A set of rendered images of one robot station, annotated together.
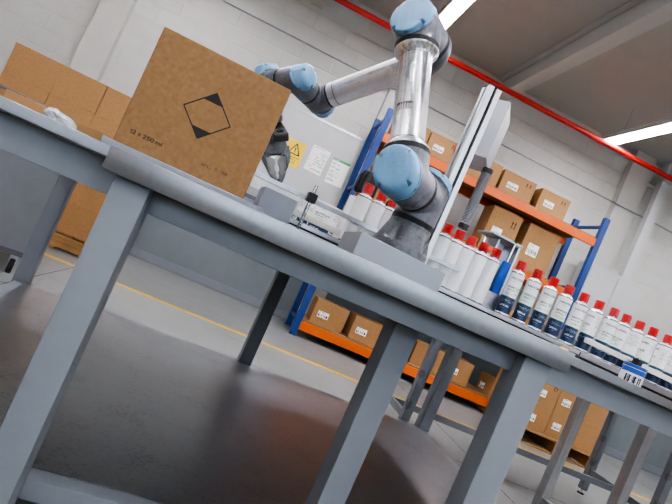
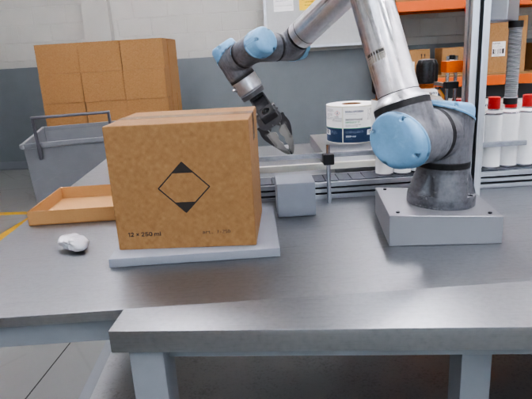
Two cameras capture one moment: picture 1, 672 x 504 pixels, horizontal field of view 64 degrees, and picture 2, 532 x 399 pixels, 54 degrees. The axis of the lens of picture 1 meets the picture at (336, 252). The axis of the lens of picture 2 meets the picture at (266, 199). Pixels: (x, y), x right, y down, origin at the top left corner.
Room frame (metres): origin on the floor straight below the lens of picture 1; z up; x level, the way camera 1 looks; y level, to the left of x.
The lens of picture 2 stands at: (0.20, -0.05, 1.25)
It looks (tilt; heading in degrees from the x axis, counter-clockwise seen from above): 16 degrees down; 15
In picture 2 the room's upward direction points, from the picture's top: 3 degrees counter-clockwise
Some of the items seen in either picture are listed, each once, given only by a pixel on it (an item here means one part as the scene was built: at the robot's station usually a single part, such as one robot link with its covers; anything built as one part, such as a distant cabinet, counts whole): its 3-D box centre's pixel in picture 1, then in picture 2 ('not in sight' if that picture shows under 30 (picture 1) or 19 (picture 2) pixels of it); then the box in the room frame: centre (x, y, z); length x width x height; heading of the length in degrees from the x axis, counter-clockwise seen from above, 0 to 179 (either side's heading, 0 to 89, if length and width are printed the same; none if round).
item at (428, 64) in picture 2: not in sight; (426, 96); (2.38, -0.16, 1.04); 0.09 x 0.09 x 0.29
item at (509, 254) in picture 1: (486, 270); not in sight; (1.96, -0.54, 1.01); 0.14 x 0.13 x 0.26; 106
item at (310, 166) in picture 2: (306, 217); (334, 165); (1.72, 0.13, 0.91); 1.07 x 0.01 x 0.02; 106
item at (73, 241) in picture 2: (60, 119); (73, 241); (1.18, 0.67, 0.85); 0.08 x 0.07 x 0.04; 40
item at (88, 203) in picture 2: (75, 130); (96, 201); (1.48, 0.80, 0.85); 0.30 x 0.26 x 0.04; 106
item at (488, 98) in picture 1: (449, 186); (474, 72); (1.63, -0.24, 1.17); 0.04 x 0.04 x 0.67; 16
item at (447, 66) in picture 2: not in sight; (445, 115); (1.71, -0.18, 1.05); 0.10 x 0.04 x 0.33; 16
